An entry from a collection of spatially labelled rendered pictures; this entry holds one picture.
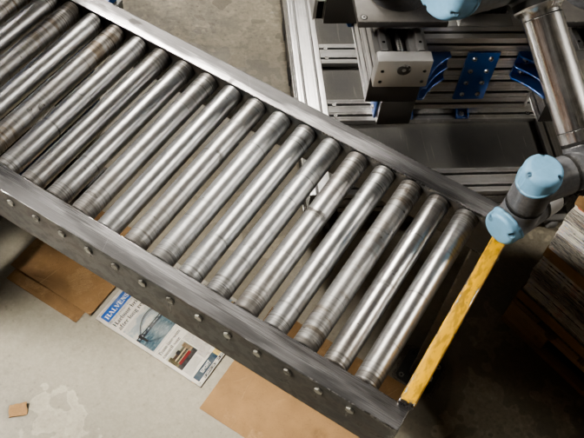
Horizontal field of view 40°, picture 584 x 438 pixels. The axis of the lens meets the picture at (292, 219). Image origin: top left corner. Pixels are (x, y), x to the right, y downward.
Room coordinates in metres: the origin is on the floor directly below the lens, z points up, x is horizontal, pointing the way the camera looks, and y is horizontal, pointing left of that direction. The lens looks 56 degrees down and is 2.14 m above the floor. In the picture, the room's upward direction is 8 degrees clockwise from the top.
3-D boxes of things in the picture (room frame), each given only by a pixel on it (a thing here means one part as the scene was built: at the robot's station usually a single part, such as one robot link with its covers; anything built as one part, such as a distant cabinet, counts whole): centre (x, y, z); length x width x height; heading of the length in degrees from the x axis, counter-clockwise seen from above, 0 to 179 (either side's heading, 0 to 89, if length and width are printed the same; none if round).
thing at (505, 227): (0.94, -0.43, 0.87); 0.11 x 0.08 x 0.09; 135
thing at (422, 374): (0.75, -0.33, 0.81); 0.43 x 0.03 x 0.02; 155
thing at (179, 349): (1.06, 0.29, 0.00); 0.37 x 0.28 x 0.01; 65
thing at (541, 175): (0.95, -0.45, 0.97); 0.11 x 0.08 x 0.11; 122
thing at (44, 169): (1.12, 0.44, 0.77); 0.47 x 0.05 x 0.05; 155
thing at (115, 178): (1.06, 0.32, 0.77); 0.47 x 0.05 x 0.05; 155
